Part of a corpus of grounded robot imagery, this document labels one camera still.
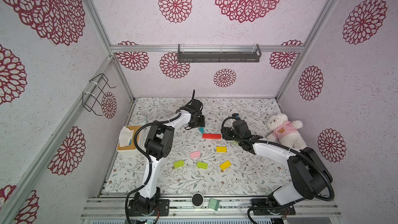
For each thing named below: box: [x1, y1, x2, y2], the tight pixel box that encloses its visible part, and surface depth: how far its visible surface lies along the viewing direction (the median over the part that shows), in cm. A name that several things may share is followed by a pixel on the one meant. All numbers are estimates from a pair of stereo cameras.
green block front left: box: [173, 159, 186, 168], surface depth 89 cm
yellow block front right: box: [219, 160, 232, 171], surface depth 89 cm
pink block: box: [190, 150, 202, 159], surface depth 94 cm
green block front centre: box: [196, 161, 208, 170], surface depth 89 cm
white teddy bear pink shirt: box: [265, 113, 307, 150], surface depth 94 cm
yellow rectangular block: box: [216, 146, 228, 153], surface depth 96 cm
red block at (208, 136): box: [202, 133, 213, 139], surface depth 102 cm
